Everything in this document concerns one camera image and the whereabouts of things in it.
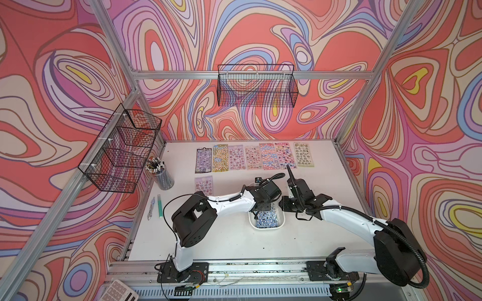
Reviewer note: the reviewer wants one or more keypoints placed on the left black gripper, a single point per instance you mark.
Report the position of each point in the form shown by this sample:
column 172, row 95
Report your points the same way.
column 268, row 206

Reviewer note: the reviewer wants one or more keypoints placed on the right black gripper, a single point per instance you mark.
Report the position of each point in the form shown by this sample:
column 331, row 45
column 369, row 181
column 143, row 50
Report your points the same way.
column 285, row 207

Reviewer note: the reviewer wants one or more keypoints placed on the white plastic storage tray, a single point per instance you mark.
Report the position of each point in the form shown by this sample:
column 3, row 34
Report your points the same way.
column 280, row 215

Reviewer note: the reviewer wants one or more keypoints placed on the blue red animal sticker sheet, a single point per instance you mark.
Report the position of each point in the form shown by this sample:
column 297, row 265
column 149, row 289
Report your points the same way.
column 269, row 156

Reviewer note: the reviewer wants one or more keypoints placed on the pink bonbon sticker sheet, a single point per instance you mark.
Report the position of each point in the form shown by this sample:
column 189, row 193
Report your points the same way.
column 253, row 157

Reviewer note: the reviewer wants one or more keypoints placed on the pink yellow pastel sticker sheet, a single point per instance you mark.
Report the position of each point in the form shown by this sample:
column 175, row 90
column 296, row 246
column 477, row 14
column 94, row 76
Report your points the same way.
column 285, row 155

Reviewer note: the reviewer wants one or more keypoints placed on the green cream sticker sheet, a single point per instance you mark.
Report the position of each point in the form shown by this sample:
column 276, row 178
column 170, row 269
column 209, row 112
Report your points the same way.
column 303, row 155

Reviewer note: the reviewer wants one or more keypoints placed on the pink puffy sticker sheet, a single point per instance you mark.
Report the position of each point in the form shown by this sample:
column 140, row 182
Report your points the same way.
column 236, row 159

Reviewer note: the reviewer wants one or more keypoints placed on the yellow green sticker sheet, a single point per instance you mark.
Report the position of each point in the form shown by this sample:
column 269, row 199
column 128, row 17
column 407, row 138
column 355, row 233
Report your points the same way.
column 220, row 158

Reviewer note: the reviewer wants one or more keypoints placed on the lilac puffy sticker sheet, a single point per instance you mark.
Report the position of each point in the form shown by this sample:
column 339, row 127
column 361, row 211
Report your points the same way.
column 205, row 185

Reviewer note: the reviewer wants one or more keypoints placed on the purple holographic sticker sheet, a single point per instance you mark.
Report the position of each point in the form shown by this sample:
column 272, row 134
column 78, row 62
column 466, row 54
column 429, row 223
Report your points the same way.
column 203, row 161

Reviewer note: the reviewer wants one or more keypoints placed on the blue penguin sticker sheet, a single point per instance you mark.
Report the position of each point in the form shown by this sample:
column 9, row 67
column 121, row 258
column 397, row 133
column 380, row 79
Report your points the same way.
column 266, row 219

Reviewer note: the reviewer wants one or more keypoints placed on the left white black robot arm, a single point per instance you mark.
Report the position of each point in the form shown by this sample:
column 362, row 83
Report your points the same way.
column 191, row 222

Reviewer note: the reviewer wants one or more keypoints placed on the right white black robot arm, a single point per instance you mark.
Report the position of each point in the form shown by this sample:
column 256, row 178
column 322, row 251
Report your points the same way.
column 394, row 253

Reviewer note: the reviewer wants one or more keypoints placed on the mesh pen cup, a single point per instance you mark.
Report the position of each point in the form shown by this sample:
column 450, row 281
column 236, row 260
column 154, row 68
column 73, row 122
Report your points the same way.
column 163, row 178

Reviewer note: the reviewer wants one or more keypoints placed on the green pen on table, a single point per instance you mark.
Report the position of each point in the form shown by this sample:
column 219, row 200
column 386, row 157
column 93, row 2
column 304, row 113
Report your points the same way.
column 160, row 206

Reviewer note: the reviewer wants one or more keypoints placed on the bundle of pens in cup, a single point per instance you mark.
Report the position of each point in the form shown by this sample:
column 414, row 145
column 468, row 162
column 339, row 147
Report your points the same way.
column 155, row 166

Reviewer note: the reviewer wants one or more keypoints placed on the small clear blue tool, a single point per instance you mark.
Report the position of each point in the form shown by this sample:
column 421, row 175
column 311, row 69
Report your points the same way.
column 151, row 207

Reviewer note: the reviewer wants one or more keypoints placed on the white keypad device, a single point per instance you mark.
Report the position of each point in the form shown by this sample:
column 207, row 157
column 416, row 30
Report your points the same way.
column 119, row 291

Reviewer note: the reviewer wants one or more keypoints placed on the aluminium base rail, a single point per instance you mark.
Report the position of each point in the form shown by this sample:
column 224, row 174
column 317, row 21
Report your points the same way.
column 256, row 279

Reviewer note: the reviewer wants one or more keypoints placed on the black wire basket at back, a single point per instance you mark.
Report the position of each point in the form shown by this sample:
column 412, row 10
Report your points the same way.
column 256, row 85

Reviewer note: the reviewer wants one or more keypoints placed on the black wire basket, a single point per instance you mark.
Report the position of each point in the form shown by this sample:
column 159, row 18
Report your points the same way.
column 256, row 85
column 125, row 143

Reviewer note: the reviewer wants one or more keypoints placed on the black wire basket on left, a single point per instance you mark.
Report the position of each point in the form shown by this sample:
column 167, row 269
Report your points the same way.
column 125, row 143

